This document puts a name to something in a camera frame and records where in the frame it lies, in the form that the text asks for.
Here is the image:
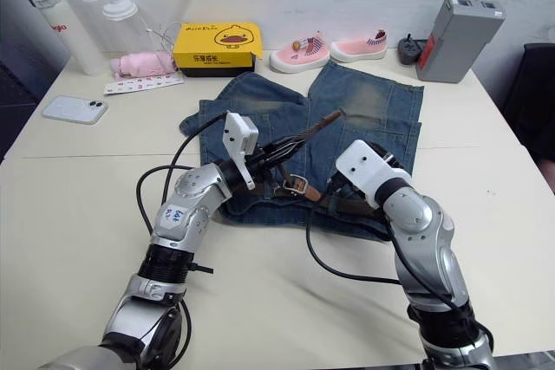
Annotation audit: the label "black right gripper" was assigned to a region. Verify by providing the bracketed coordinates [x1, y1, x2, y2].
[324, 172, 370, 211]

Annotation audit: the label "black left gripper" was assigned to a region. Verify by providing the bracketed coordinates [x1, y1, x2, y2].
[243, 135, 306, 174]

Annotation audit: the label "brown braided belt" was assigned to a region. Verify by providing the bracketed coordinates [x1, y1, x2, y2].
[232, 110, 385, 217]

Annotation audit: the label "blue denim shorts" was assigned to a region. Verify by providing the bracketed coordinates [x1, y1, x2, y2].
[180, 60, 425, 243]

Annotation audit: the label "pink shoe with duck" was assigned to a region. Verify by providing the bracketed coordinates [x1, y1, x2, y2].
[268, 30, 332, 74]

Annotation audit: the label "pink shoe with striped collar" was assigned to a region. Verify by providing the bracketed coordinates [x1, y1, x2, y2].
[330, 28, 389, 64]

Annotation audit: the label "yellow duck shoe box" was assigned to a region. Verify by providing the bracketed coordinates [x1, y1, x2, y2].
[172, 22, 264, 80]

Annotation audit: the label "black power adapter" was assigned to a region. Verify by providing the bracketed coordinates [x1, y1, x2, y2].
[397, 34, 428, 66]

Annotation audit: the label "white printed sticker strip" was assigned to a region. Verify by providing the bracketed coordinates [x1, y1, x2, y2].
[102, 72, 186, 96]

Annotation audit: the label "pink folded cloth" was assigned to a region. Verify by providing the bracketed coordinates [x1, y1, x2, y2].
[108, 50, 179, 83]

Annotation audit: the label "grey battery pack red label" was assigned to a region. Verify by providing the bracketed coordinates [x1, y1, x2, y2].
[415, 0, 507, 85]

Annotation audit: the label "black chair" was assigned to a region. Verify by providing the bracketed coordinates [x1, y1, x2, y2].
[504, 42, 555, 196]

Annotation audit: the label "translucent white capped bottle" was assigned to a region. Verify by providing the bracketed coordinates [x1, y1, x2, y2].
[82, 0, 158, 64]

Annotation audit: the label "white smartphone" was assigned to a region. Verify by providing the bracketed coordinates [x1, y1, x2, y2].
[41, 94, 109, 126]

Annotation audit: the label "tall white insulated bottle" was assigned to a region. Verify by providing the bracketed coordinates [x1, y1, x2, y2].
[23, 0, 108, 77]

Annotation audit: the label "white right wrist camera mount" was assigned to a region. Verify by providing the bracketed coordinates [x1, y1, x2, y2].
[334, 140, 411, 207]

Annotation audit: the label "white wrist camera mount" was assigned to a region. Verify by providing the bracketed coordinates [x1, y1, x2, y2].
[334, 140, 411, 207]
[221, 112, 260, 191]

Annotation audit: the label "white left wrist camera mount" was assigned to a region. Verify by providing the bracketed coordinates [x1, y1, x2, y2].
[221, 112, 260, 191]

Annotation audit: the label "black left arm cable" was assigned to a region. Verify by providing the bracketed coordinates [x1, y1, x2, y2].
[135, 112, 231, 237]

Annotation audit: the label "thin white cable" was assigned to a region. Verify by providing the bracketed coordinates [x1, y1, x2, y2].
[146, 21, 181, 54]

